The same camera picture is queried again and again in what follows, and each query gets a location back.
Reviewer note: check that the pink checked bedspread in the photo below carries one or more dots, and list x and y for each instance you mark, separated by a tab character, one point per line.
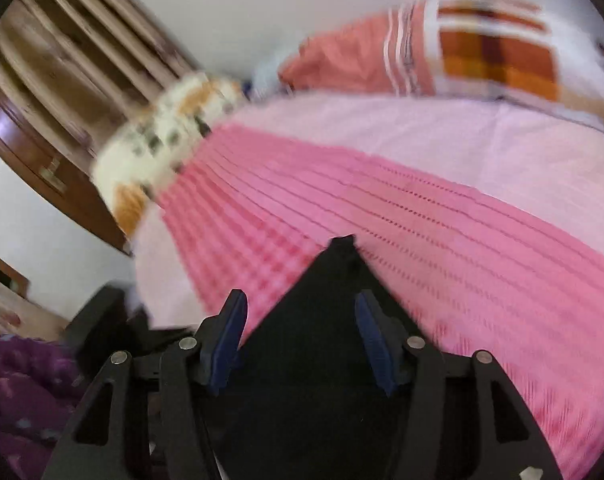
432	240

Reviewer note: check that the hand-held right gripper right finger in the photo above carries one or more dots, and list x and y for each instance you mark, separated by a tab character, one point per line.
377	345

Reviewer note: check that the wooden furniture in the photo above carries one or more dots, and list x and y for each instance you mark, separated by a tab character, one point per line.
4	272

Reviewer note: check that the brown wooden door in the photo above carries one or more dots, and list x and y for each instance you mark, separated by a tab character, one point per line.
57	110

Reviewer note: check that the cream floral pillow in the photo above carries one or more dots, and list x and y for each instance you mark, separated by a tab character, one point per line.
147	155

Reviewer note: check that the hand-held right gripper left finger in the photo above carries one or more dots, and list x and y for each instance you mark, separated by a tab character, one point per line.
227	340

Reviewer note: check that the orange striped folded blanket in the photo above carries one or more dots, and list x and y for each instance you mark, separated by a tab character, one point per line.
362	60

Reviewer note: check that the white blue striped cloth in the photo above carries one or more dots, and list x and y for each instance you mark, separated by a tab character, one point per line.
267	77

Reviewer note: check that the purple patterned clothing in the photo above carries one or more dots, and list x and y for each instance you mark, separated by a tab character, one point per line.
22	400

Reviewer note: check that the black pants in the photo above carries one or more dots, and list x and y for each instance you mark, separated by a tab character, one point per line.
307	360

